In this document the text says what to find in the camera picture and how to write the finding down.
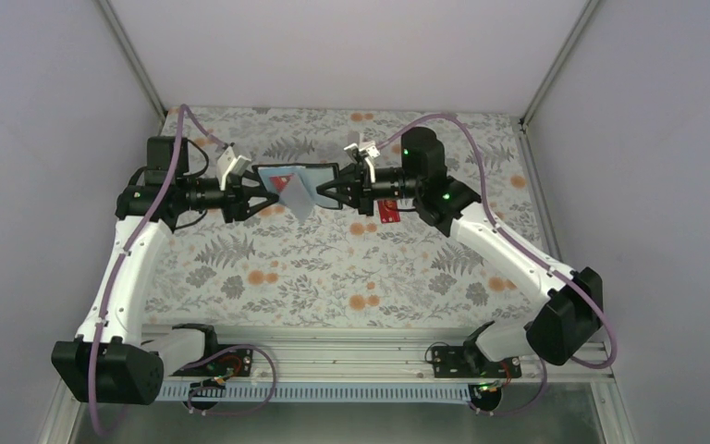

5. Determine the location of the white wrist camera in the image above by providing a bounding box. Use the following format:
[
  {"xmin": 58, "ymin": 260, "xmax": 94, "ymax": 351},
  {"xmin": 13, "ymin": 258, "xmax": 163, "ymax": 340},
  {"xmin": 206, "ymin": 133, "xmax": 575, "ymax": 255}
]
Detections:
[
  {"xmin": 344, "ymin": 130, "xmax": 381, "ymax": 182},
  {"xmin": 216, "ymin": 145, "xmax": 252, "ymax": 191}
]

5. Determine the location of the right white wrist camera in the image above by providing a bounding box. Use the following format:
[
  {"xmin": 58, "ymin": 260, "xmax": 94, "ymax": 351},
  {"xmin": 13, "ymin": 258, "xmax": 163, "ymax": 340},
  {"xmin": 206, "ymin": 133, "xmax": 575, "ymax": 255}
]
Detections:
[{"xmin": 344, "ymin": 130, "xmax": 381, "ymax": 182}]

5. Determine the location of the white slotted cable duct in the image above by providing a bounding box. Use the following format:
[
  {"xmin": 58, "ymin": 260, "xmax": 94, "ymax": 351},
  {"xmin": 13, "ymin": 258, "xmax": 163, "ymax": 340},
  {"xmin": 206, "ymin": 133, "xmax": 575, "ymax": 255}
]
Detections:
[{"xmin": 192, "ymin": 382, "xmax": 470, "ymax": 404}]

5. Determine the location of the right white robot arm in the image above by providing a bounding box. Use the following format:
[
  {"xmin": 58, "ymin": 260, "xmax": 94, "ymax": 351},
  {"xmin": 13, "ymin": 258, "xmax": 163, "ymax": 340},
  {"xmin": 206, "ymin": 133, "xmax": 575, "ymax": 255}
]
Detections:
[{"xmin": 316, "ymin": 127, "xmax": 603, "ymax": 376}]

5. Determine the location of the aluminium rail frame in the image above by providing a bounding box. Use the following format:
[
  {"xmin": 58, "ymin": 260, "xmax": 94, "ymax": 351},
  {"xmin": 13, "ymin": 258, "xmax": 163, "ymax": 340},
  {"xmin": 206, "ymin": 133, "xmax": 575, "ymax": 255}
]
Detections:
[{"xmin": 64, "ymin": 327, "xmax": 614, "ymax": 384}]

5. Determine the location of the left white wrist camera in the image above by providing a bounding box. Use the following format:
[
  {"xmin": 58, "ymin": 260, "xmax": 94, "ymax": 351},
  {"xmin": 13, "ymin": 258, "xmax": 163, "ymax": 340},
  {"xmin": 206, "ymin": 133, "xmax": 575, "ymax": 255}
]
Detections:
[{"xmin": 216, "ymin": 145, "xmax": 252, "ymax": 191}]

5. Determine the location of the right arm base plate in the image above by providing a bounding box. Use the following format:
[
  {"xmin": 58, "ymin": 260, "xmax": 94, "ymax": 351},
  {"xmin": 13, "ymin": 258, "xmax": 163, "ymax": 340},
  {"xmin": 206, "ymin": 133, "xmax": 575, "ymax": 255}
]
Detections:
[{"xmin": 423, "ymin": 341, "xmax": 522, "ymax": 379}]

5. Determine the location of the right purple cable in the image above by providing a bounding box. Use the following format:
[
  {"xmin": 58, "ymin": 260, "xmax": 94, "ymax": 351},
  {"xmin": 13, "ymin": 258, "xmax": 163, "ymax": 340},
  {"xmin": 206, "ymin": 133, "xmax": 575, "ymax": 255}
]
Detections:
[{"xmin": 376, "ymin": 112, "xmax": 618, "ymax": 418}]

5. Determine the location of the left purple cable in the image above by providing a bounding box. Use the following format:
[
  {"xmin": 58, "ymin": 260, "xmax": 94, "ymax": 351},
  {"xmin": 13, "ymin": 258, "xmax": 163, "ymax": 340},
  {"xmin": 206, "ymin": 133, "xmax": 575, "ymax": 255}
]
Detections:
[{"xmin": 86, "ymin": 104, "xmax": 277, "ymax": 438}]

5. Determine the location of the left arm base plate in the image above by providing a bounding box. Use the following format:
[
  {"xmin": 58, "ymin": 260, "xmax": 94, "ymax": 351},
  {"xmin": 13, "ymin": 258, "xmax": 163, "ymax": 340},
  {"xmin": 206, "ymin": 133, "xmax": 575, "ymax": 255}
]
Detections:
[{"xmin": 172, "ymin": 349, "xmax": 253, "ymax": 378}]

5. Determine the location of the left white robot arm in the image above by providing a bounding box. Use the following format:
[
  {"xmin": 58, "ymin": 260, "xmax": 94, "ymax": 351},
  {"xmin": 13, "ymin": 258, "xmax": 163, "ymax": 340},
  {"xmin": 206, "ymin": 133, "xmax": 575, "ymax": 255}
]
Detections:
[{"xmin": 51, "ymin": 136, "xmax": 278, "ymax": 405}]

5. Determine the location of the purple cable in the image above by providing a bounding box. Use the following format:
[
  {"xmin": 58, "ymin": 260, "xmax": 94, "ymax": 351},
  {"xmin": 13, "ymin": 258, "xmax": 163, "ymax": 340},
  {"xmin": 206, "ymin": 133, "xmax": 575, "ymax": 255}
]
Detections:
[
  {"xmin": 86, "ymin": 104, "xmax": 277, "ymax": 438},
  {"xmin": 376, "ymin": 112, "xmax": 618, "ymax": 418}
]

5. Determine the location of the black leather card holder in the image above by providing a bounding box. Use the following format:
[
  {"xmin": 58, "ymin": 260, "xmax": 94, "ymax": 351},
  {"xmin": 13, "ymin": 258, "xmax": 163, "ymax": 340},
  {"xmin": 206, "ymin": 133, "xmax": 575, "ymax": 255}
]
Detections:
[{"xmin": 252, "ymin": 163, "xmax": 338, "ymax": 224}]

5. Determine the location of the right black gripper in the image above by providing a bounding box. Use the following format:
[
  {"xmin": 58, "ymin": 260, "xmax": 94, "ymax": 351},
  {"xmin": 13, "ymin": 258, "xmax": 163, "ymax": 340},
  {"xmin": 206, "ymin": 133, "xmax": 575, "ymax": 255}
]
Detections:
[{"xmin": 316, "ymin": 162, "xmax": 421, "ymax": 216}]

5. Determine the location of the floral table mat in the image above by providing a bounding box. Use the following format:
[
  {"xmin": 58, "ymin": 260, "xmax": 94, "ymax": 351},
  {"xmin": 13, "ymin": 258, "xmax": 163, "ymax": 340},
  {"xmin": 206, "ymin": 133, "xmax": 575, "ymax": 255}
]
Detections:
[{"xmin": 144, "ymin": 106, "xmax": 531, "ymax": 328}]

